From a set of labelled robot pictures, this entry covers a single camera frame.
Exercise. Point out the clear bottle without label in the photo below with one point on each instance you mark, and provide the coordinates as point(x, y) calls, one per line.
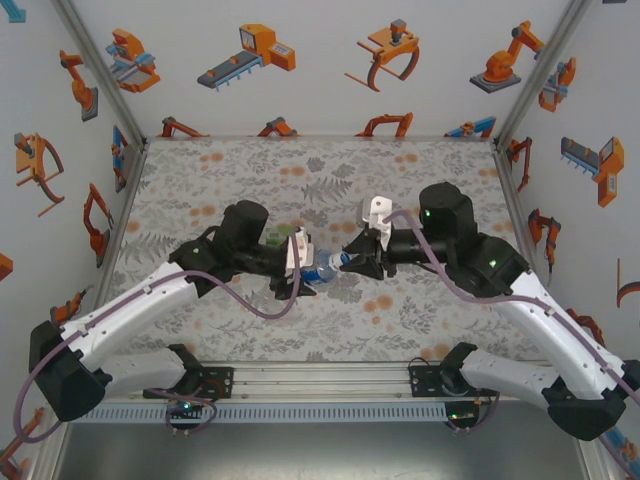
point(280, 306)

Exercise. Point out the clear bottle with green label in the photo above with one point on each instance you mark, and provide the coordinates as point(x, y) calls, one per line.
point(277, 237)

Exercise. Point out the clear bottle with blue label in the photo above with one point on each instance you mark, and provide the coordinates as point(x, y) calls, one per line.
point(325, 270)

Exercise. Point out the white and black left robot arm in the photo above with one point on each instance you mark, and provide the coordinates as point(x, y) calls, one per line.
point(125, 310)

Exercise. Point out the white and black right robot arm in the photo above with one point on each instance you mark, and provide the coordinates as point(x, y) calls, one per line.
point(560, 325)

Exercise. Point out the floral patterned table mat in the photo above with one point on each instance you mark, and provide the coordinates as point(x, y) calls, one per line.
point(320, 340)

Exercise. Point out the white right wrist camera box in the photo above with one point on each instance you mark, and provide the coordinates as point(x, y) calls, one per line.
point(372, 210)

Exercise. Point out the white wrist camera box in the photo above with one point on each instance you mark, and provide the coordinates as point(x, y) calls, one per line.
point(305, 255)
point(372, 210)

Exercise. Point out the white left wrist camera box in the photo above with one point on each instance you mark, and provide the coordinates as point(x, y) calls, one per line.
point(305, 255)

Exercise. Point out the aluminium table side rail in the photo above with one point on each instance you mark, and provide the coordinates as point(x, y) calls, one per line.
point(122, 200)
point(516, 200)

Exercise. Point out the wide aluminium frame rail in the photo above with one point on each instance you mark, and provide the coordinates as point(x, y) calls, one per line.
point(320, 382)

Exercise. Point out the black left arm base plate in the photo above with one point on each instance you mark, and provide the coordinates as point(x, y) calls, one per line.
point(225, 382)

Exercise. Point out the thin aluminium table edge rail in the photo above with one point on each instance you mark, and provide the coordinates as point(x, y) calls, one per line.
point(320, 138)

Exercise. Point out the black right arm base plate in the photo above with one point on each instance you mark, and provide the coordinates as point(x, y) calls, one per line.
point(419, 382)

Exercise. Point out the slanted aluminium frame post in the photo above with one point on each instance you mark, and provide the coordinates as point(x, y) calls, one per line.
point(103, 75)
point(540, 75)

